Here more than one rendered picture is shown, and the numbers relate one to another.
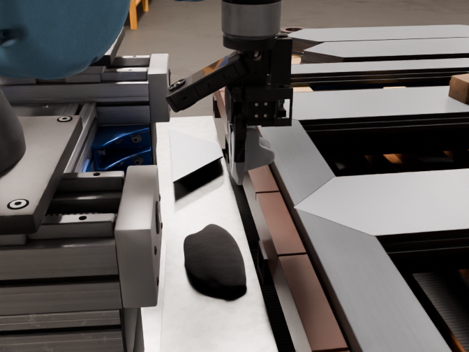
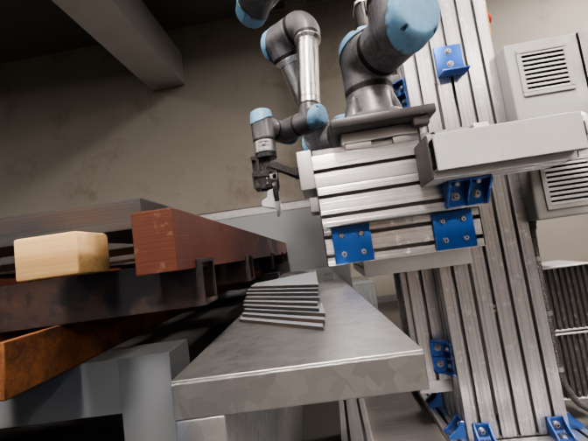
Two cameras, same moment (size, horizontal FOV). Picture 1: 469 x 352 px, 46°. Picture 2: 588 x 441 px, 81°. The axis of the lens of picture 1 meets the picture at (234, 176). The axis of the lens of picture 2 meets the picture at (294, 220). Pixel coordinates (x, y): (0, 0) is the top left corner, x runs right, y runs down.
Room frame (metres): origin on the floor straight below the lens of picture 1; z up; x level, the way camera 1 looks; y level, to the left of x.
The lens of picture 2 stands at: (1.81, 0.22, 0.77)
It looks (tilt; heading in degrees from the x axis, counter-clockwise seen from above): 5 degrees up; 189
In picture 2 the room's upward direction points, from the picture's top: 8 degrees counter-clockwise
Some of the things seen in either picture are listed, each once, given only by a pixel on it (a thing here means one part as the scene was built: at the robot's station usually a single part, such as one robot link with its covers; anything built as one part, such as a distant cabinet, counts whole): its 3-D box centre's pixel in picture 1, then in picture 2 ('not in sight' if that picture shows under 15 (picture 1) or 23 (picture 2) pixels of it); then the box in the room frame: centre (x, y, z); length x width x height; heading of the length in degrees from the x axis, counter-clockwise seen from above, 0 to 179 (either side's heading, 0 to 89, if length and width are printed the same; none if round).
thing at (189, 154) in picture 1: (195, 151); (283, 295); (1.24, 0.10, 0.70); 0.39 x 0.12 x 0.04; 8
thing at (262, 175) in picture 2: (255, 80); (266, 172); (0.71, -0.03, 1.04); 0.09 x 0.08 x 0.12; 98
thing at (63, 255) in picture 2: not in sight; (65, 255); (1.51, -0.05, 0.79); 0.06 x 0.05 x 0.04; 98
